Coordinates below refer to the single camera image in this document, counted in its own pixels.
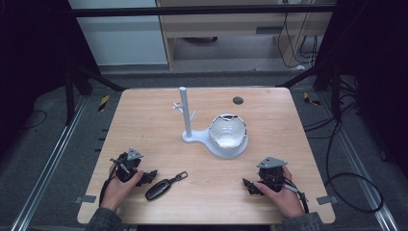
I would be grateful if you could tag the black metal stand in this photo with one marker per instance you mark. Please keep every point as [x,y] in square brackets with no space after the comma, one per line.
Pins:
[335,96]
[69,96]

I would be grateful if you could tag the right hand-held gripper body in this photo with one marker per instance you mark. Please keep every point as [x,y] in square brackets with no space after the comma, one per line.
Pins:
[272,176]

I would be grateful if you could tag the yellow black striped tape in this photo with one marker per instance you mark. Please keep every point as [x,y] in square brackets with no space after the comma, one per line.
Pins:
[309,99]
[103,103]

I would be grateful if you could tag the white cabinet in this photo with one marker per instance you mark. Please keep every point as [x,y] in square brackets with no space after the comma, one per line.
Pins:
[122,38]

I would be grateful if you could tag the black horizontal bar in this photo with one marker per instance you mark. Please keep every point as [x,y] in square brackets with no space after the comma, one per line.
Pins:
[192,12]

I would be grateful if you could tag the white bowl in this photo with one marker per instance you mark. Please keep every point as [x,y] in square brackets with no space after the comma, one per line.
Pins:
[227,133]

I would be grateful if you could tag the dark curtain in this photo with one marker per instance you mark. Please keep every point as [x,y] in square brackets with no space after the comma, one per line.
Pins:
[32,48]
[378,64]

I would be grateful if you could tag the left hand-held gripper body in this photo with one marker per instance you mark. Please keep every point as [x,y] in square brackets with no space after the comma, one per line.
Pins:
[125,166]

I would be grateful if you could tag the metal floor rail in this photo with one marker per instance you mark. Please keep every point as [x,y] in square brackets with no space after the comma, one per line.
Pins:
[48,160]
[362,166]

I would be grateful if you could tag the white hook stand with base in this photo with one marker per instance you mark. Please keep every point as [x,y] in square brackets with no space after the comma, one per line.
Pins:
[186,112]

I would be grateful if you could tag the person's left hand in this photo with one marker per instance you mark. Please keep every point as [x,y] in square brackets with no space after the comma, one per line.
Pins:
[118,192]

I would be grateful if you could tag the grey metal table bracket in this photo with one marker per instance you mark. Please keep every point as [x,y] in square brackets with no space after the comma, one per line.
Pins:
[86,199]
[327,200]

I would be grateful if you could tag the black car key fob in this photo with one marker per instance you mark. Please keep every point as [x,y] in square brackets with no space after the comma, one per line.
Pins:
[158,189]

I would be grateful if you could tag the dark round table grommet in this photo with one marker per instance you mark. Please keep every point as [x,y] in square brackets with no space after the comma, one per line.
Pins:
[238,100]

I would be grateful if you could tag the person's right hand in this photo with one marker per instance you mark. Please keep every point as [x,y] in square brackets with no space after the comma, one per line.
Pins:
[287,202]

